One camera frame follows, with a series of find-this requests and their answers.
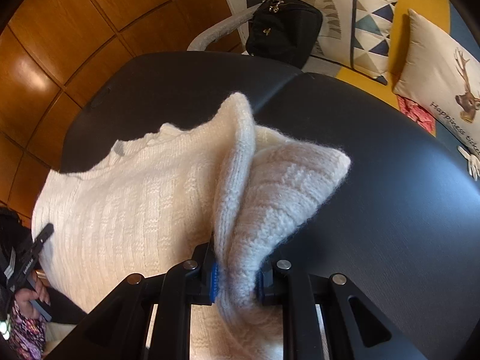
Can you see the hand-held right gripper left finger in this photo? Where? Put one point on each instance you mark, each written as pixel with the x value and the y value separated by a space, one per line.
pixel 215 285

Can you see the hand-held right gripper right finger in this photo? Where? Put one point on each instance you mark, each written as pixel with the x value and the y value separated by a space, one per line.
pixel 273 281

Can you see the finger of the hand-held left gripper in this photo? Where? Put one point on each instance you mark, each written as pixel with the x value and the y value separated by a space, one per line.
pixel 44 234

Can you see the cream knit sweater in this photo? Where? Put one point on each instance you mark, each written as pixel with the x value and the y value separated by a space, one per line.
pixel 150 195

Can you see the person's left forearm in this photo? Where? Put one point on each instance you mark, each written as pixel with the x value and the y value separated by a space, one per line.
pixel 24 333

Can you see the person's left hand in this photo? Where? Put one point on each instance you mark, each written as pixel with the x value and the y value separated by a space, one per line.
pixel 28 298

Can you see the wooden panelled wardrobe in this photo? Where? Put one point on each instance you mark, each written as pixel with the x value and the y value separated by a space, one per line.
pixel 93 26

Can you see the coral pink cloth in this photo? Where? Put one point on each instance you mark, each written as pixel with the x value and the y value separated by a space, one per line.
pixel 414 114

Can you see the white glove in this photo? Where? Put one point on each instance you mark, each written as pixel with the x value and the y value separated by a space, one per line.
pixel 470 163

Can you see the black handbag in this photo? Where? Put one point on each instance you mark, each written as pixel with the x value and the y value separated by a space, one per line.
pixel 285 33

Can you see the deer print pillow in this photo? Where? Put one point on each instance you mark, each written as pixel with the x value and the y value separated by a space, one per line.
pixel 431 71

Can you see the triangle pattern pillow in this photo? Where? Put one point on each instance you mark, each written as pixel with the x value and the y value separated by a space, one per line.
pixel 367 30

